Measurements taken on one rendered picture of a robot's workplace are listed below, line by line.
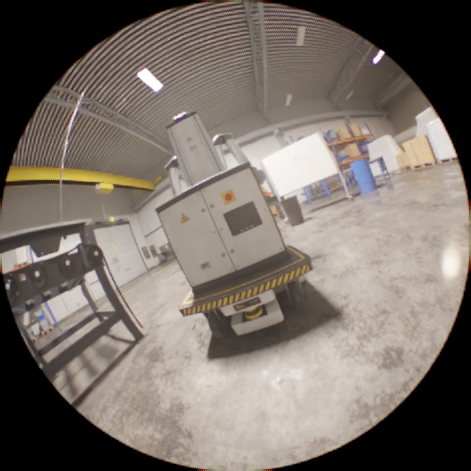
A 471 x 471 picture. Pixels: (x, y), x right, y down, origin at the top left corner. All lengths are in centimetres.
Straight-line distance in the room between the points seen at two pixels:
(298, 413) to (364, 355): 30
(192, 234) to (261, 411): 82
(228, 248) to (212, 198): 25
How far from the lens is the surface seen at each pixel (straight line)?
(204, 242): 70
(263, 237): 68
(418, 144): 688
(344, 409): 60
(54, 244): 144
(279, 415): 61
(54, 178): 865
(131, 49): 794
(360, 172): 430
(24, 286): 138
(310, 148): 409
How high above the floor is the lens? 59
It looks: 5 degrees down
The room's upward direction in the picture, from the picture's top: 24 degrees counter-clockwise
